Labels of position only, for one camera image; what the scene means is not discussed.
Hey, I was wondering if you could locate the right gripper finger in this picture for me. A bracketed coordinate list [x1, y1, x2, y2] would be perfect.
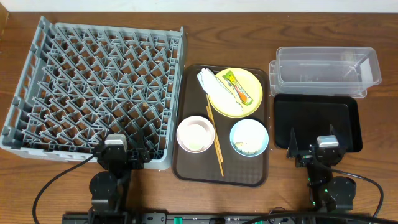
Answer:
[287, 128, 299, 158]
[330, 124, 347, 152]

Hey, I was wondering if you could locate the light blue bowl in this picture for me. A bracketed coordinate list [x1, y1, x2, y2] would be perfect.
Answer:
[229, 119, 269, 157]

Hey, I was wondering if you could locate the pink bowl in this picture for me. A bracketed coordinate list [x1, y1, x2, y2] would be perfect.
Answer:
[176, 116, 215, 154]

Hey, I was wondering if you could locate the green orange snack wrapper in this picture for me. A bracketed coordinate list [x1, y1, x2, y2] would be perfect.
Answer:
[223, 71, 253, 105]

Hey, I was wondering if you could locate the wooden chopstick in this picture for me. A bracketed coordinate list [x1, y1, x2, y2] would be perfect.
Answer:
[206, 105, 224, 177]
[206, 95, 223, 163]

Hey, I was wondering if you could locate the white napkin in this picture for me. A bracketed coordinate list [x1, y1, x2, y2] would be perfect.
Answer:
[197, 68, 243, 116]

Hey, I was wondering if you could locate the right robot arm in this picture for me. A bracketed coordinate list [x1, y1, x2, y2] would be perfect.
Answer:
[287, 126, 356, 212]

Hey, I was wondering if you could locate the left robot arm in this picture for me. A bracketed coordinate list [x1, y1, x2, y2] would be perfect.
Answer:
[89, 130, 150, 213]

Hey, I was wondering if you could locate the clear plastic waste bin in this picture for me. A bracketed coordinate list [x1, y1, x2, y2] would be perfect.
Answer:
[269, 47, 382, 98]

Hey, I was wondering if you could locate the grey plastic dishwasher rack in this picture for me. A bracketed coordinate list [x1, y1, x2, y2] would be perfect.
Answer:
[1, 17, 187, 170]

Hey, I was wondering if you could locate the black plastic tray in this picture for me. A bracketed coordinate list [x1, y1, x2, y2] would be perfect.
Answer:
[274, 94, 363, 152]

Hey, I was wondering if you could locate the brown plastic serving tray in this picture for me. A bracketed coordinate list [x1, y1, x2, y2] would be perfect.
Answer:
[172, 65, 268, 187]

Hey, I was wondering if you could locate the yellow round plate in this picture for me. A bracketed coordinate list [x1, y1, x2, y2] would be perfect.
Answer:
[209, 68, 263, 118]

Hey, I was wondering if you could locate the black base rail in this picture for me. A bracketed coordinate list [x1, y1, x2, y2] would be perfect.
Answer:
[62, 212, 396, 224]

